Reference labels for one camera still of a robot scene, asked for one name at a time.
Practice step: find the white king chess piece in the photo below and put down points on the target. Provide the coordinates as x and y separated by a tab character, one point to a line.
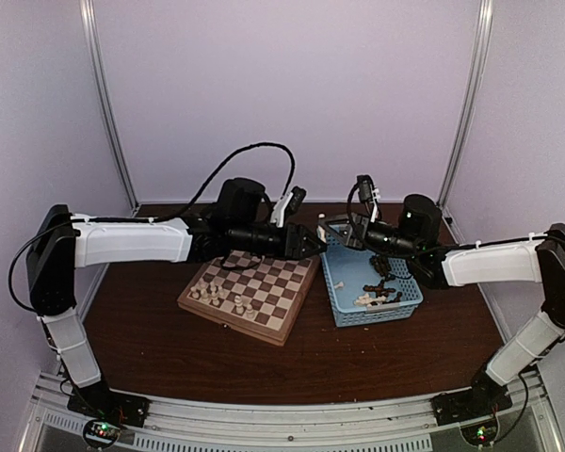
320	231

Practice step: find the front aluminium rail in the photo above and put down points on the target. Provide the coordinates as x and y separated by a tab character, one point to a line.
401	424

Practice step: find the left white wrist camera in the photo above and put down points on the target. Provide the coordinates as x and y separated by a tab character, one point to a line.
287	206

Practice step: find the wooden folding chess board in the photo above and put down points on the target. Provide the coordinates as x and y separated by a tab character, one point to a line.
276	290

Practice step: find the white queen chess piece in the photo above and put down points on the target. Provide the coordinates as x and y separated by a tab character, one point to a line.
239	305

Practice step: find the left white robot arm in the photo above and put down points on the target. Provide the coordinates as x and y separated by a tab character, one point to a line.
67	243

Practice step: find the right aluminium frame post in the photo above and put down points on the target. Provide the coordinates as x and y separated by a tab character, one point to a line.
477	67

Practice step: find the light blue plastic basket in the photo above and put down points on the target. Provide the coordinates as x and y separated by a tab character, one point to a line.
341	264

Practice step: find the left aluminium frame post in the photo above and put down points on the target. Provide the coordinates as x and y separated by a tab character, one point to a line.
90	27

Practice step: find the aluminium frame post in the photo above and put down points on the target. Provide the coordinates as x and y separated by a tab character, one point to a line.
90	27
477	67

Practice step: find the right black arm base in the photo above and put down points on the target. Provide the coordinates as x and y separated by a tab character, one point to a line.
480	399

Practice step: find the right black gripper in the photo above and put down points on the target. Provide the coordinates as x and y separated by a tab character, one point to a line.
343	239

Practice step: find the dark chess pieces pile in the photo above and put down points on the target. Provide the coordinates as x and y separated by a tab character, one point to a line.
383	268

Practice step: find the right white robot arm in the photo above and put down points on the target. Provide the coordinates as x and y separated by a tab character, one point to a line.
532	268

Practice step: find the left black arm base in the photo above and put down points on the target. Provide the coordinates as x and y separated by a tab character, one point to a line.
99	401

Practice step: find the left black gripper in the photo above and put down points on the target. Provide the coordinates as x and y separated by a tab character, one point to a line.
292	246

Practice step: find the white chess pieces pile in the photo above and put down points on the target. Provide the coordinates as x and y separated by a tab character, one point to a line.
373	295

